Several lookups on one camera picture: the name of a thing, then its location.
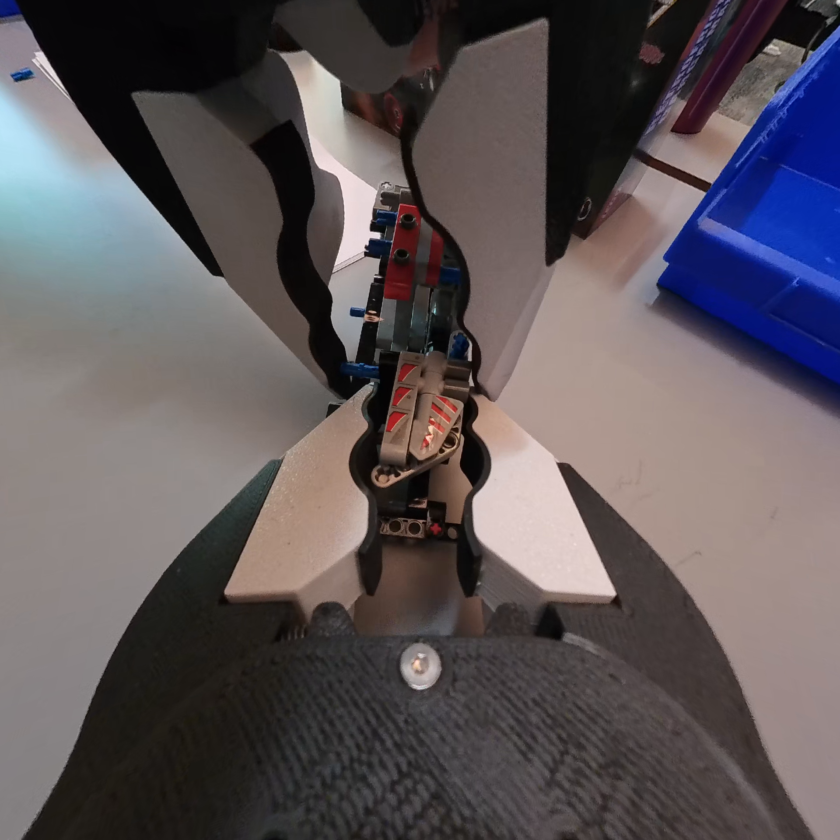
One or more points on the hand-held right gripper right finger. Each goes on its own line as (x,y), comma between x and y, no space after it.
(531,525)

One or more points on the grey red toy brick truck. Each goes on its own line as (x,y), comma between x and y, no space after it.
(420,420)

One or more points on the blue plastic storage bin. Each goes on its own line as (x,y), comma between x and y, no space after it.
(754,249)

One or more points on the black toy set box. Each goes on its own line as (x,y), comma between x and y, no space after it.
(656,85)

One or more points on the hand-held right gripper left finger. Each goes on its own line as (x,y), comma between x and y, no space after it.
(308,518)

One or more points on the blue toy brick pin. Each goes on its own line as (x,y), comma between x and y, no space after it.
(358,369)

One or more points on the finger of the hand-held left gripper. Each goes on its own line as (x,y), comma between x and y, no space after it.
(499,197)
(203,184)

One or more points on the maroon cylinder post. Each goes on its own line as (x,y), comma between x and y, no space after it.
(715,65)

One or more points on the small blue brick piece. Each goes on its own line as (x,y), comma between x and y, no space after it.
(23,73)

